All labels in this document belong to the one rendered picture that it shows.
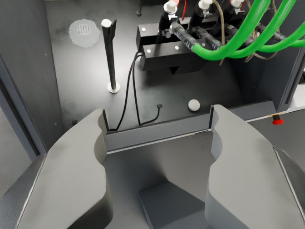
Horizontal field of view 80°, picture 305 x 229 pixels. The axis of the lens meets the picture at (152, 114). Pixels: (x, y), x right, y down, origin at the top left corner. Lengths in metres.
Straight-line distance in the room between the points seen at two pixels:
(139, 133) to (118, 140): 0.05
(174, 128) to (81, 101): 0.31
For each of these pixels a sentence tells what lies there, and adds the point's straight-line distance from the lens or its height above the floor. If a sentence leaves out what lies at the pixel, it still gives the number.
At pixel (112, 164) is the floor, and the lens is 1.42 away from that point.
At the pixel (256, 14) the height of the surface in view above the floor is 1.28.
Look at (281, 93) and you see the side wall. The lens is 0.64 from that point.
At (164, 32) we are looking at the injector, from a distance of 0.47.
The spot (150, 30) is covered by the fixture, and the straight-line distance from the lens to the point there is 0.54.
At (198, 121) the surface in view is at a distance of 0.51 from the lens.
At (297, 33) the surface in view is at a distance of 0.40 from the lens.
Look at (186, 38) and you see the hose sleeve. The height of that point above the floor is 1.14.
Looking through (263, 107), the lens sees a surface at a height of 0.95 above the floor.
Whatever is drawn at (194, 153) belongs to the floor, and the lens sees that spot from 1.53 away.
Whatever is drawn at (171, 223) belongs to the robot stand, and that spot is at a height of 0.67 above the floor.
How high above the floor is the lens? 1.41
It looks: 75 degrees down
